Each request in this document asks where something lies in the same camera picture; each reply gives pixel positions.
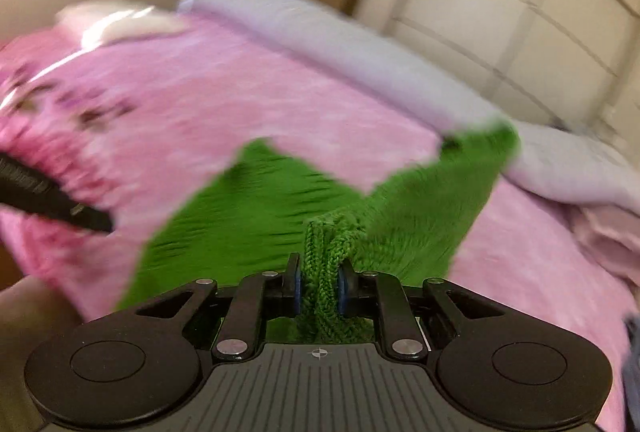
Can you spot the pale shiny pillow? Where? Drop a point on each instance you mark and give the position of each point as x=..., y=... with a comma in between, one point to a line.
x=125, y=24

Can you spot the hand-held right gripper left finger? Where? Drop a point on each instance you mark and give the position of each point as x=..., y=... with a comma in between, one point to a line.
x=297, y=292

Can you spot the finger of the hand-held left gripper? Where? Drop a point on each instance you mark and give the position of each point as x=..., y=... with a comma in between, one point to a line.
x=87, y=217

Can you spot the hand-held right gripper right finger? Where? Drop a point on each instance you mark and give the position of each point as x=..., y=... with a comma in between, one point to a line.
x=343, y=294

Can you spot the light pink cloth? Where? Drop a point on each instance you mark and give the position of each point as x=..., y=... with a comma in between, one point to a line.
x=610, y=237

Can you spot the cream wardrobe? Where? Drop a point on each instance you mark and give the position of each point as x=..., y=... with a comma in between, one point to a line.
x=500, y=11

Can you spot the pink fluffy blanket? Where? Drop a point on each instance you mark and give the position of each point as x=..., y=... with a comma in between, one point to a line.
x=280, y=101

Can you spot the green knitted sweater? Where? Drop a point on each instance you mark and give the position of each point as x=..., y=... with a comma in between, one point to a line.
x=280, y=222

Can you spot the grey cloth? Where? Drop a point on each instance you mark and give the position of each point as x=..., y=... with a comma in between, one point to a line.
x=632, y=362

